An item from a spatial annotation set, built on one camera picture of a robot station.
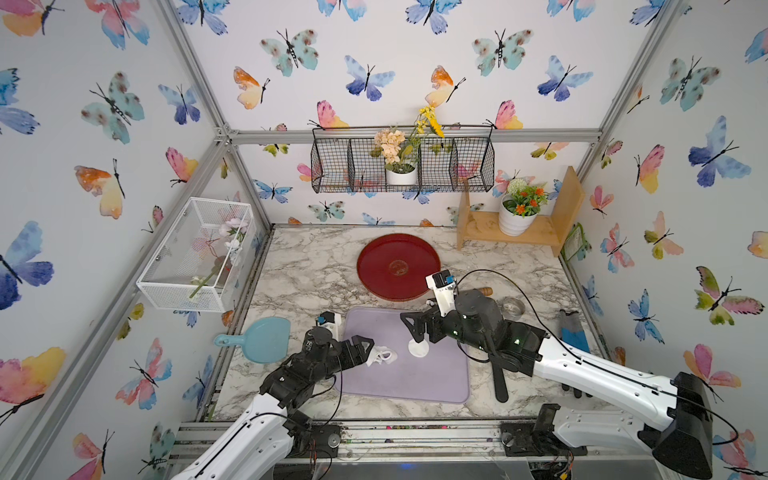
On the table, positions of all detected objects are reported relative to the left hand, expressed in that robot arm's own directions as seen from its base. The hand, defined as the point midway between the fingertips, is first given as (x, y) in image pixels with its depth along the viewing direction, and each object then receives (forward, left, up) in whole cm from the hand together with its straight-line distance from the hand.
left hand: (368, 343), depth 80 cm
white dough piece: (-1, -4, -6) cm, 7 cm away
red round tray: (+33, -8, -10) cm, 35 cm away
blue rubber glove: (+6, -61, -8) cm, 62 cm away
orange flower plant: (+42, -51, +12) cm, 67 cm away
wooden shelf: (+43, -64, -3) cm, 77 cm away
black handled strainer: (-14, -25, +25) cm, 38 cm away
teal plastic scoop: (+6, +32, -10) cm, 34 cm away
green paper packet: (+39, -74, -6) cm, 84 cm away
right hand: (+3, -12, +15) cm, 19 cm away
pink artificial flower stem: (+21, +33, +22) cm, 45 cm away
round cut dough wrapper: (+2, -14, -9) cm, 17 cm away
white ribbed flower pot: (+40, -49, +2) cm, 64 cm away
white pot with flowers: (+44, -10, +22) cm, 50 cm away
